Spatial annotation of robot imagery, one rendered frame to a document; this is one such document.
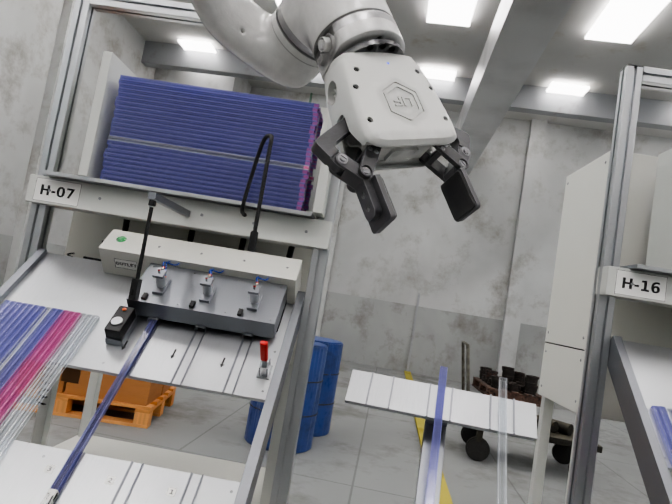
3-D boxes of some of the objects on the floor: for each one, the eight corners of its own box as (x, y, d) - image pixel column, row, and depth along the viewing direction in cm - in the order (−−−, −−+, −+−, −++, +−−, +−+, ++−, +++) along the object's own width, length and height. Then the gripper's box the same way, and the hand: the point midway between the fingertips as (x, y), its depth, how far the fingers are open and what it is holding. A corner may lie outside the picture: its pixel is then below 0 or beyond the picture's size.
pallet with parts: (522, 394, 1008) (526, 367, 1012) (543, 407, 871) (547, 377, 876) (471, 384, 1019) (475, 358, 1023) (484, 396, 882) (488, 366, 886)
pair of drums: (329, 425, 508) (343, 339, 515) (328, 461, 397) (347, 350, 404) (258, 413, 509) (273, 327, 515) (237, 446, 397) (257, 335, 404)
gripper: (413, 87, 59) (475, 228, 54) (266, 85, 50) (324, 252, 45) (453, 37, 53) (528, 190, 47) (294, 23, 44) (364, 209, 39)
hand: (424, 210), depth 47 cm, fingers open, 8 cm apart
